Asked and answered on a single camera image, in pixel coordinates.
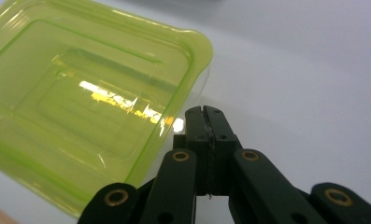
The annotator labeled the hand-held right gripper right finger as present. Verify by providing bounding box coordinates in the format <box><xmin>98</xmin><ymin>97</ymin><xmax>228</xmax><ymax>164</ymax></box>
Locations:
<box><xmin>203</xmin><ymin>105</ymin><xmax>243</xmax><ymax>197</ymax></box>

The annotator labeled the clear container with green lid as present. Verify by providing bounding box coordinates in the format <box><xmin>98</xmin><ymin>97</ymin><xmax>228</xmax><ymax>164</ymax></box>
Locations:
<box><xmin>0</xmin><ymin>0</ymin><xmax>215</xmax><ymax>218</ymax></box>

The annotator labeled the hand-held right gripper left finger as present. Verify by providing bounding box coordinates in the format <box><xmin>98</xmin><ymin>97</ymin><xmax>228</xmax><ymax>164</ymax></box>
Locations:
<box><xmin>173</xmin><ymin>105</ymin><xmax>211</xmax><ymax>197</ymax></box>

